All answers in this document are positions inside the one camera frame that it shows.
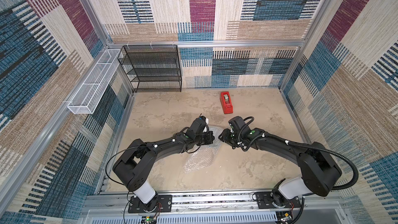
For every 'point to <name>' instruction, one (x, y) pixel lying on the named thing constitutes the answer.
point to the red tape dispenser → (226, 102)
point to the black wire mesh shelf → (153, 68)
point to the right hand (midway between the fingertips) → (222, 140)
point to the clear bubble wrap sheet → (205, 154)
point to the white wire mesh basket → (86, 98)
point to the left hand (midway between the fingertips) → (217, 138)
